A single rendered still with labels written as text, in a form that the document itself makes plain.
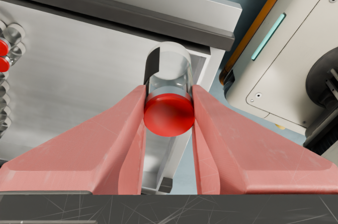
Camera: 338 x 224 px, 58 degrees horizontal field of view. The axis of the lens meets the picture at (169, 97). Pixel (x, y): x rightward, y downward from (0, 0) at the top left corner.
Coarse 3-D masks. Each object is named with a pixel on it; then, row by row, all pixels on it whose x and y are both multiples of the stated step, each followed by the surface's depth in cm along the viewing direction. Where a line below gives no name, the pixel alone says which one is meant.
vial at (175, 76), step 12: (168, 48) 14; (180, 48) 14; (168, 60) 13; (180, 60) 13; (168, 72) 12; (180, 72) 13; (156, 84) 12; (168, 84) 12; (180, 84) 12; (192, 84) 13
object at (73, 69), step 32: (0, 0) 32; (32, 32) 38; (64, 32) 38; (96, 32) 38; (128, 32) 34; (32, 64) 41; (64, 64) 41; (96, 64) 40; (128, 64) 40; (192, 64) 40; (32, 96) 44; (64, 96) 44; (96, 96) 43; (32, 128) 48; (64, 128) 47; (160, 160) 51
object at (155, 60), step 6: (156, 48) 14; (150, 54) 14; (156, 54) 14; (150, 60) 14; (156, 60) 13; (150, 66) 13; (156, 66) 13; (150, 72) 13; (156, 72) 13; (144, 78) 13; (144, 84) 13
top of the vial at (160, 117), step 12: (156, 96) 11; (168, 96) 11; (180, 96) 11; (144, 108) 12; (156, 108) 11; (168, 108) 12; (180, 108) 11; (192, 108) 12; (144, 120) 12; (156, 120) 12; (168, 120) 12; (180, 120) 12; (192, 120) 12; (156, 132) 12; (168, 132) 12; (180, 132) 12
